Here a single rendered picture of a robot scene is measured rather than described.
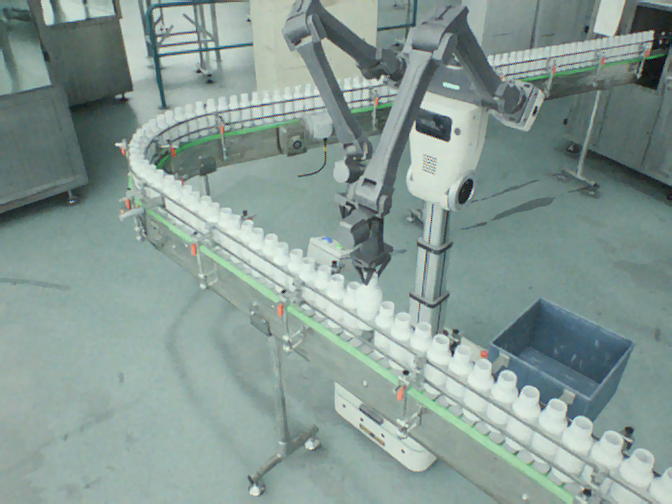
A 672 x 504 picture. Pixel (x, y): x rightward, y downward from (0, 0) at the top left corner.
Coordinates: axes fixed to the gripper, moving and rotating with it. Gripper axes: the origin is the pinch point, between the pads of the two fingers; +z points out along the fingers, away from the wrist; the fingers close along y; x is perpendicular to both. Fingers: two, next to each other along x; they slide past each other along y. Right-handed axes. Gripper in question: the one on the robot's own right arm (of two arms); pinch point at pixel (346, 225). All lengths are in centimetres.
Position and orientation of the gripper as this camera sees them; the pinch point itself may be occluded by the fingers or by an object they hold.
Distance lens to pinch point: 176.9
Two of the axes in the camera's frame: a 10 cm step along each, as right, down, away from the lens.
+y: 7.2, 3.9, -5.8
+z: -2.4, 9.2, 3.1
